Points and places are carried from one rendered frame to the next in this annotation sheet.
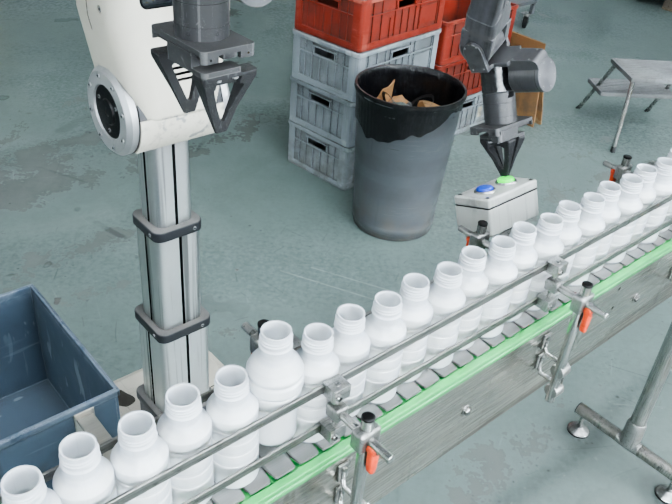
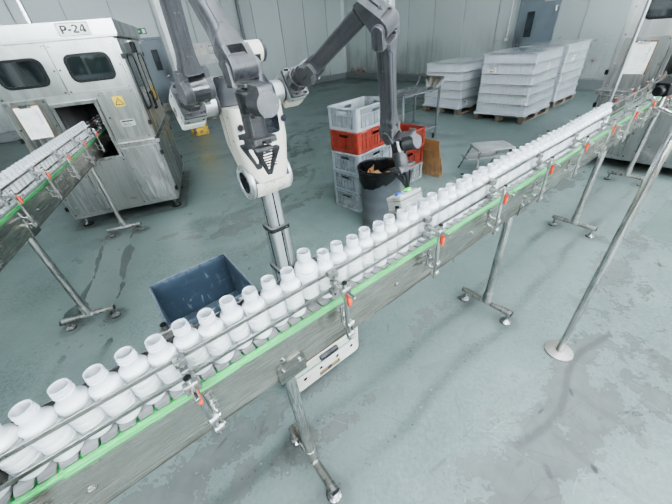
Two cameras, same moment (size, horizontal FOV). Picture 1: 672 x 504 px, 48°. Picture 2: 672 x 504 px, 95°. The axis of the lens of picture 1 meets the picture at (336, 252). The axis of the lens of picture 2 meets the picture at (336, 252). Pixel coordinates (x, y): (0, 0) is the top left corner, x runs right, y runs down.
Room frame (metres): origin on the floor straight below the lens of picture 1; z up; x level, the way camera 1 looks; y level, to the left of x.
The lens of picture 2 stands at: (-0.05, -0.13, 1.69)
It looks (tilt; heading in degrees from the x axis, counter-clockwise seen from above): 35 degrees down; 8
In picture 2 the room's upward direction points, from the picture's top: 6 degrees counter-clockwise
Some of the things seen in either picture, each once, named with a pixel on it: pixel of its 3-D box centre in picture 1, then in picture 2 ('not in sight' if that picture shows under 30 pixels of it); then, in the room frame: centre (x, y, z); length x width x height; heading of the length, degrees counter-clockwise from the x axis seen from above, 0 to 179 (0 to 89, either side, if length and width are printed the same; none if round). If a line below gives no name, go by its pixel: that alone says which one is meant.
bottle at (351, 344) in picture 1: (344, 361); (337, 264); (0.74, -0.03, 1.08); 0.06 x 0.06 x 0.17
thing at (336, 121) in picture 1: (361, 96); (363, 173); (3.45, -0.05, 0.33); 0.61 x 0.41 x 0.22; 140
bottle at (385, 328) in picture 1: (381, 347); (353, 257); (0.77, -0.07, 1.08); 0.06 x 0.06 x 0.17
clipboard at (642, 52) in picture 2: not in sight; (637, 57); (4.22, -3.09, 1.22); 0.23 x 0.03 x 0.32; 44
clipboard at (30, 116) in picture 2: not in sight; (33, 122); (2.99, 3.25, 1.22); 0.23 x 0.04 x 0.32; 116
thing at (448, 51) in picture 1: (451, 24); (398, 139); (4.01, -0.50, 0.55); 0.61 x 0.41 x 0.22; 136
